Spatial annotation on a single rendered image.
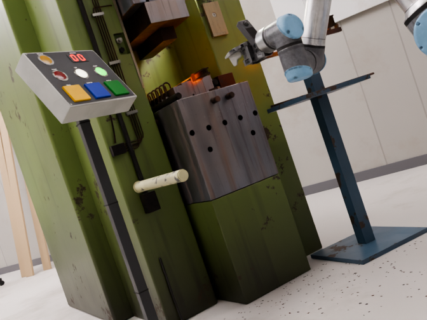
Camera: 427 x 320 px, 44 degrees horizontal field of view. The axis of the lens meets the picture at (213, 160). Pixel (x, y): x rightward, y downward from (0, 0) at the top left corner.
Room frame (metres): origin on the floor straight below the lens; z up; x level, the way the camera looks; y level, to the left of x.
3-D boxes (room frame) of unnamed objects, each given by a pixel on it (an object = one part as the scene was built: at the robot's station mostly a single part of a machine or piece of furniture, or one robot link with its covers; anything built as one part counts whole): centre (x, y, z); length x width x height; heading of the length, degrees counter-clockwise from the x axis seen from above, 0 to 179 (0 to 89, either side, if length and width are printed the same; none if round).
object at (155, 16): (2.51, 0.08, 1.32); 0.42 x 0.20 x 0.10; 30
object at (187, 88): (2.51, 0.08, 0.96); 0.42 x 0.20 x 0.09; 30
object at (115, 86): (1.98, 0.26, 1.01); 0.07 x 0.05 x 0.07; 145
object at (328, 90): (2.47, -0.56, 0.76); 0.40 x 0.30 x 0.02; 113
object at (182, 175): (2.07, 0.23, 0.62); 0.44 x 0.05 x 0.05; 30
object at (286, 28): (1.79, -0.36, 0.97); 0.12 x 0.09 x 0.10; 30
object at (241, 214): (2.54, 0.04, 0.23); 0.56 x 0.38 x 0.47; 30
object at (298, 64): (1.79, -0.37, 0.86); 0.12 x 0.09 x 0.12; 146
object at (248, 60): (1.93, -0.28, 0.97); 0.12 x 0.08 x 0.09; 30
